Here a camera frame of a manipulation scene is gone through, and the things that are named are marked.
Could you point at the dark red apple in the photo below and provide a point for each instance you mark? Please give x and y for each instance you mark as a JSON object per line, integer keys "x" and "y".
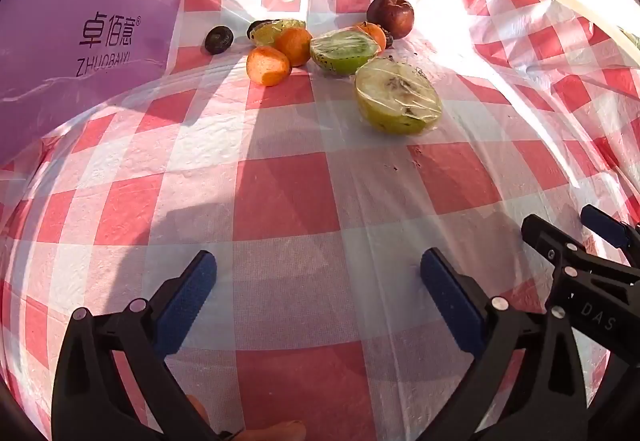
{"x": 391, "y": 15}

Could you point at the person's left hand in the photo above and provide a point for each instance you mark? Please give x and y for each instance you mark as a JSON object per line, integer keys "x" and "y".
{"x": 280, "y": 432}

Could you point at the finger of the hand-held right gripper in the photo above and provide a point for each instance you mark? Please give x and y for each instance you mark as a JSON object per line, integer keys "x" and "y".
{"x": 605, "y": 223}
{"x": 540, "y": 231}

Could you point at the red white checkered plastic tablecloth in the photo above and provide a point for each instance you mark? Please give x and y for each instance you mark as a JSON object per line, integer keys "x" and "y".
{"x": 285, "y": 201}

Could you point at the small orange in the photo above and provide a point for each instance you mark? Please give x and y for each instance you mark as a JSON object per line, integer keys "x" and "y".
{"x": 295, "y": 46}
{"x": 371, "y": 33}
{"x": 268, "y": 65}

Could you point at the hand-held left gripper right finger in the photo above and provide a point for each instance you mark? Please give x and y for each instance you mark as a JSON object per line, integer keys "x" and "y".
{"x": 450, "y": 301}

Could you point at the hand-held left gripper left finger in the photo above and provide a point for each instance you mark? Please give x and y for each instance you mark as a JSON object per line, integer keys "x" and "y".
{"x": 185, "y": 301}

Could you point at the wrapped kiwi half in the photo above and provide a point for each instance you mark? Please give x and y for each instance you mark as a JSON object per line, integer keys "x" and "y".
{"x": 342, "y": 52}

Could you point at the wrapped yellow-green fruit half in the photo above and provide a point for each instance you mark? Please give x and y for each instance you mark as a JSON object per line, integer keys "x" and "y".
{"x": 275, "y": 32}

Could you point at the halved green apple wrapped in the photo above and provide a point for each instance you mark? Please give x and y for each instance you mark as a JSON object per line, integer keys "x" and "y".
{"x": 397, "y": 97}

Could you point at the purple cardboard box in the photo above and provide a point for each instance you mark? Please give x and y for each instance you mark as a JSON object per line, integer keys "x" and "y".
{"x": 85, "y": 36}

